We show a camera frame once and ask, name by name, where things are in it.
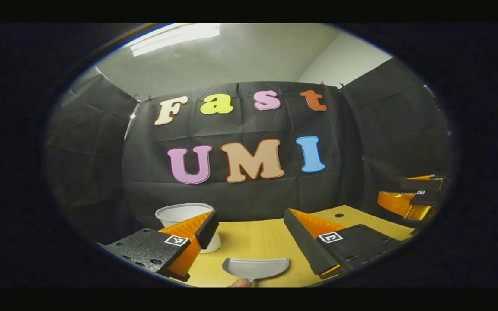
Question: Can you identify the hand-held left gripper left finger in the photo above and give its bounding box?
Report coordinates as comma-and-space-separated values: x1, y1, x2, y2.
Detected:
98, 210, 220, 283

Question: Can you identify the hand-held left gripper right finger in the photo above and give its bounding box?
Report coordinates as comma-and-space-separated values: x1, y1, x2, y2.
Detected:
284, 208, 405, 279

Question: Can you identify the white ribbed garbage bin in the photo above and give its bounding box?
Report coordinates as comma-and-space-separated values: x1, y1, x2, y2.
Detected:
155, 203, 222, 254

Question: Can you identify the grey dustpan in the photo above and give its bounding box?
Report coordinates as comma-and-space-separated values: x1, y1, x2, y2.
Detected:
222, 257, 291, 288

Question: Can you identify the wooden desktop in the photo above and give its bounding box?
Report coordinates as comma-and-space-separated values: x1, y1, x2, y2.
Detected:
169, 204, 416, 288

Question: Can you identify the black backdrop cloth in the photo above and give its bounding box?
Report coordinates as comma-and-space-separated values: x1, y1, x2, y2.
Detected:
44, 56, 453, 247

